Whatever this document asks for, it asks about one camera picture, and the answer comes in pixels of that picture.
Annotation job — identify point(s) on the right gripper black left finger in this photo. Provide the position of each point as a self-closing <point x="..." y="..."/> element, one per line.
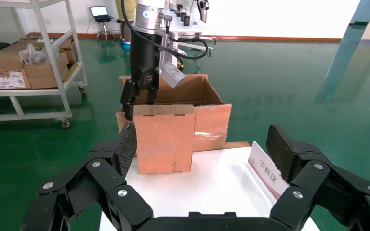
<point x="102" y="191"/>

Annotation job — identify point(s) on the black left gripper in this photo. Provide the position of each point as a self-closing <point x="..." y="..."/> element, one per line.
<point x="145" y="54"/>

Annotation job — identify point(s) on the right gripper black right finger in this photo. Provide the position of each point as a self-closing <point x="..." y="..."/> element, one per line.
<point x="325" y="191"/>

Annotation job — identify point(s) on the small cardboard box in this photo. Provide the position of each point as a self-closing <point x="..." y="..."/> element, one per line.
<point x="164" y="143"/>

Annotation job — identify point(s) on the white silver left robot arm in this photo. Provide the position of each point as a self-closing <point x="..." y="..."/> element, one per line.
<point x="146" y="14"/>

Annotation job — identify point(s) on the large open cardboard box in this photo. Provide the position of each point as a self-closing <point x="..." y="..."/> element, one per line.
<point x="210" y="124"/>

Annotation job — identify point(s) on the long cardboard box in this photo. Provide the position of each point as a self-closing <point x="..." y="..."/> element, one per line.
<point x="71" y="52"/>

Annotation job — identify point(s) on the flat plain cardboard box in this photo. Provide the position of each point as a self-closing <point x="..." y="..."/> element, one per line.
<point x="46" y="83"/>

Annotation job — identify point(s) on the medium plain cardboard box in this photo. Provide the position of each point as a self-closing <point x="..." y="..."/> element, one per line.
<point x="44" y="70"/>

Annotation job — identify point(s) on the cardboard box with shipping label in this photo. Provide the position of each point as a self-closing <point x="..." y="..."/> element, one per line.
<point x="9" y="79"/>

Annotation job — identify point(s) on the wide plain cardboard box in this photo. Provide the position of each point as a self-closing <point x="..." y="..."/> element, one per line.
<point x="3" y="57"/>

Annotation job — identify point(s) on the acrylic sign with red label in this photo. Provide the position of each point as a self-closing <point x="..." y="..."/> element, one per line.
<point x="264" y="172"/>

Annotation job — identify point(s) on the black metal stool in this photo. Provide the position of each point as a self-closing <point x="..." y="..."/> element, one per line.
<point x="105" y="28"/>

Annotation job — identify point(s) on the person in yellow coat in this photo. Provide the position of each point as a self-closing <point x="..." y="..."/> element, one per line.
<point x="130" y="9"/>

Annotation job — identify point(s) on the short black cylinder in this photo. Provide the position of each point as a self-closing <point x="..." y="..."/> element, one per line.
<point x="186" y="20"/>

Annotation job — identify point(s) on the open laptop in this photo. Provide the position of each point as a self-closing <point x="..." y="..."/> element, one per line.
<point x="99" y="12"/>

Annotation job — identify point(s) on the black white handheld device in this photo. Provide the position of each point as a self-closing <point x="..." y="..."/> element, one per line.
<point x="202" y="8"/>

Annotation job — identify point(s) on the white plastic bag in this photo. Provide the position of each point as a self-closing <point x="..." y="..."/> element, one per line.
<point x="31" y="55"/>

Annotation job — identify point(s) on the white metal shelf cart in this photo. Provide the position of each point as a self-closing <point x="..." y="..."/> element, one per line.
<point x="22" y="93"/>

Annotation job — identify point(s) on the blue pillar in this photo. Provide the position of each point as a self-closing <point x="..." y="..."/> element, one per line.
<point x="365" y="11"/>

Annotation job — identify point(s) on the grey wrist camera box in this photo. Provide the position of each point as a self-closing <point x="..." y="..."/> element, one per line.
<point x="172" y="76"/>

